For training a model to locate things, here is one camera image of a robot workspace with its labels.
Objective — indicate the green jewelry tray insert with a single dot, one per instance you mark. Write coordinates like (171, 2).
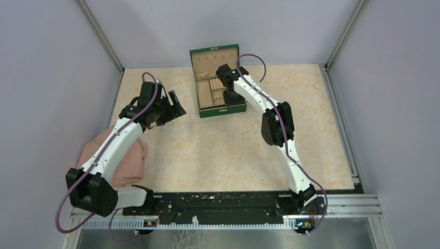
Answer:
(210, 93)

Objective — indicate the pink cloth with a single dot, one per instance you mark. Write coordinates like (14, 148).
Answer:
(131, 167)

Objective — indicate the aluminium frame rail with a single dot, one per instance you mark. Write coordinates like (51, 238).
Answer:
(349, 220)

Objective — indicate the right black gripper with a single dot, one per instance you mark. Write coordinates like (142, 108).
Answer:
(229, 102)

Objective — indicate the green jewelry box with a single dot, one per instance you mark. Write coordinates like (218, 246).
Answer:
(205, 62)

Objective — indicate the white cable duct strip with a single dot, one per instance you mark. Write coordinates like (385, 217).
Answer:
(142, 224)

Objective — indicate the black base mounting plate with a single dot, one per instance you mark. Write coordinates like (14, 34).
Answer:
(224, 208)

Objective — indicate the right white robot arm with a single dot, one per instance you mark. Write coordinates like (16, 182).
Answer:
(277, 128)

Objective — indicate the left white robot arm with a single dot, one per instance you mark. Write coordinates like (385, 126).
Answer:
(89, 187)

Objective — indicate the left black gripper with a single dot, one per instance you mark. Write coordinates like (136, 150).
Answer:
(176, 110)

